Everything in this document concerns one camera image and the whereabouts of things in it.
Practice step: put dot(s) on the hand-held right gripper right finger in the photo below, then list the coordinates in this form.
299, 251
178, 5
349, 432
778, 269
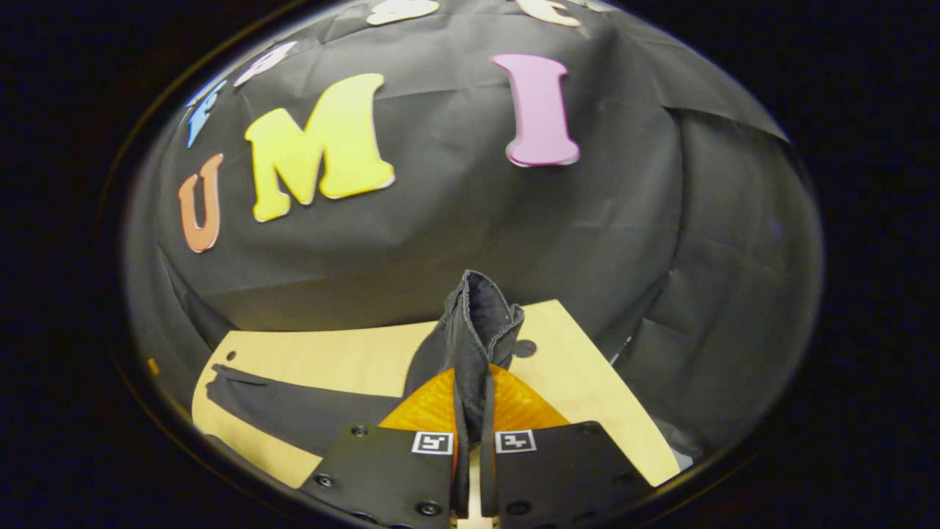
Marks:
565, 470

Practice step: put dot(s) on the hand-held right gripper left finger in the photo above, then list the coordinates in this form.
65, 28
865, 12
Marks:
389, 470

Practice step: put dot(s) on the black jeans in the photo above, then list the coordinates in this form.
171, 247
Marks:
470, 323

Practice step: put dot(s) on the black backdrop cloth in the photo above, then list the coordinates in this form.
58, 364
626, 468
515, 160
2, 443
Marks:
477, 220

